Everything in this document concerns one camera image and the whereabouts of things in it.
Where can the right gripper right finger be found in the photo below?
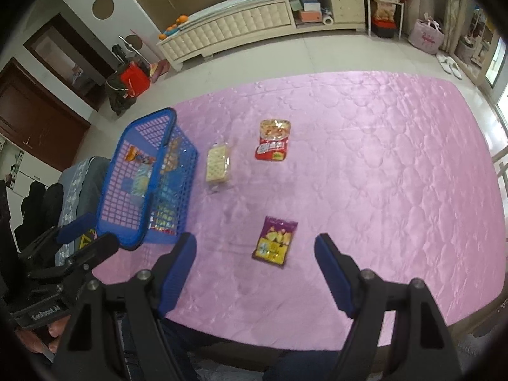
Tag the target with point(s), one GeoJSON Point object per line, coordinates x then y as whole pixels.
{"type": "Point", "coordinates": [421, 346]}

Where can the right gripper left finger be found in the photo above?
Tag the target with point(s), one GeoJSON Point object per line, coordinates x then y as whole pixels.
{"type": "Point", "coordinates": [91, 345]}

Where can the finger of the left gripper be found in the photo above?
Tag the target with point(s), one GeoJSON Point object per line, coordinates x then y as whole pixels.
{"type": "Point", "coordinates": [75, 229]}
{"type": "Point", "coordinates": [91, 256]}

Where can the orange snack stick pack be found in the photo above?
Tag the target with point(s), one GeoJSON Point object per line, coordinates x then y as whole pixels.
{"type": "Point", "coordinates": [134, 154]}

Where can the clear wafer cracker pack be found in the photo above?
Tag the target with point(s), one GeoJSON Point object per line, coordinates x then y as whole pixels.
{"type": "Point", "coordinates": [217, 164]}

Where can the purple chip packet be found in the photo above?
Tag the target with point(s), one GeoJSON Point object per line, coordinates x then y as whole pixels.
{"type": "Point", "coordinates": [274, 241]}

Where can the red peanut snack bag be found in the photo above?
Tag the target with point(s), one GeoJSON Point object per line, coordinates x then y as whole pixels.
{"type": "Point", "coordinates": [273, 140]}

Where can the red yellow tofu snack pouch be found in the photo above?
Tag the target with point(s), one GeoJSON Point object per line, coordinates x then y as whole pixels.
{"type": "Point", "coordinates": [163, 219]}

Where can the light blue clear snack bag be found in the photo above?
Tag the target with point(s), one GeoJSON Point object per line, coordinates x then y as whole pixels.
{"type": "Point", "coordinates": [141, 181]}

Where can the orange yellow snack pouch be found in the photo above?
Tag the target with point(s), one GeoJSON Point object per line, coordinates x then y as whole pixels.
{"type": "Point", "coordinates": [171, 159]}

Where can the person left hand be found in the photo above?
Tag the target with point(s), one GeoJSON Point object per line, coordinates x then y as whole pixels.
{"type": "Point", "coordinates": [43, 340]}

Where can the blue plastic basket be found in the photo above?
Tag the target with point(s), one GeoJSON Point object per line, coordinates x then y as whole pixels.
{"type": "Point", "coordinates": [147, 188]}

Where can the brown wooden door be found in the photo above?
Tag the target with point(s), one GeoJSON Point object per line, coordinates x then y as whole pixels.
{"type": "Point", "coordinates": [36, 120]}

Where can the dark backpack on floor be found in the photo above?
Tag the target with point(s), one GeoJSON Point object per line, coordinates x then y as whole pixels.
{"type": "Point", "coordinates": [118, 95]}

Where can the red shopping bag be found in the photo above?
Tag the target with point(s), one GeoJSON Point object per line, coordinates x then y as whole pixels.
{"type": "Point", "coordinates": [135, 80]}

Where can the pink quilted tablecloth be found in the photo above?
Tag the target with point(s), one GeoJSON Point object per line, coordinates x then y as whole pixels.
{"type": "Point", "coordinates": [393, 167]}

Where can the oranges on plate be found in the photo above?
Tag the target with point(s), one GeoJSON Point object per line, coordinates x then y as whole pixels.
{"type": "Point", "coordinates": [174, 28]}

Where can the white slippers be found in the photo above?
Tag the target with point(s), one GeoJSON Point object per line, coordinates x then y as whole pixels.
{"type": "Point", "coordinates": [449, 65]}

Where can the pink tote bag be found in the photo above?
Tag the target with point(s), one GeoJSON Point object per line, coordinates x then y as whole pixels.
{"type": "Point", "coordinates": [426, 35]}

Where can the white tv cabinet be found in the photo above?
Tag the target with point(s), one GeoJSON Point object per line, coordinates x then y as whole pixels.
{"type": "Point", "coordinates": [235, 23]}

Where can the patterned curtain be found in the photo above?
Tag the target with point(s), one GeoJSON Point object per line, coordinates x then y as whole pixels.
{"type": "Point", "coordinates": [452, 23]}

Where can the white metal shelf rack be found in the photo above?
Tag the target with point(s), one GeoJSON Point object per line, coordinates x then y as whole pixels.
{"type": "Point", "coordinates": [383, 4]}

